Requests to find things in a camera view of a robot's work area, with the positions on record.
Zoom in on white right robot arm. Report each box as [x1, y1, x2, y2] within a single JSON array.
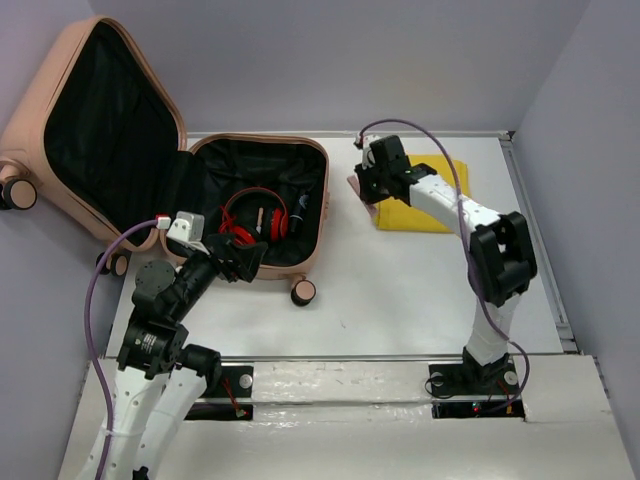
[[354, 134, 537, 400]]

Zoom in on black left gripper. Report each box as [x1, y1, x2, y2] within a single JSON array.
[[172, 230, 269, 318]]

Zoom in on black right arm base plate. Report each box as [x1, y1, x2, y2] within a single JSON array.
[[424, 363, 526, 420]]

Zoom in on yellow cloth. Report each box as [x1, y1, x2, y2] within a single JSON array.
[[373, 154, 460, 235]]

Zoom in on red headphones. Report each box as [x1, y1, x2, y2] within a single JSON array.
[[218, 187, 289, 245]]

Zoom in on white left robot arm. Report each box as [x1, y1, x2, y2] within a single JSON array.
[[78, 234, 267, 479]]

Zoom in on black cylindrical bottle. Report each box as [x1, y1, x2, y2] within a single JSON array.
[[289, 190, 310, 236]]

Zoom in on thin rose-gold tube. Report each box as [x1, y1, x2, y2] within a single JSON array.
[[256, 207, 264, 234]]

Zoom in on pink rectangular bar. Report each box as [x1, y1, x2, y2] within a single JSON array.
[[346, 174, 379, 217]]

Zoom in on aluminium table rail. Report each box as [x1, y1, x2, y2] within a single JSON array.
[[99, 353, 586, 363]]

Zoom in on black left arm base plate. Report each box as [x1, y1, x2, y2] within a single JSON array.
[[185, 364, 254, 422]]

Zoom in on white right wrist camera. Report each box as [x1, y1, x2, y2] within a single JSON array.
[[354, 134, 381, 170]]

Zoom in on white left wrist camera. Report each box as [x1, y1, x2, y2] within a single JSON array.
[[166, 211, 208, 253]]

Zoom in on pink hard-shell suitcase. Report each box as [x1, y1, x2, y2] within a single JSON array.
[[1, 16, 329, 306]]

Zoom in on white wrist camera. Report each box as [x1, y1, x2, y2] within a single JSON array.
[[166, 211, 208, 253], [354, 134, 381, 170]]

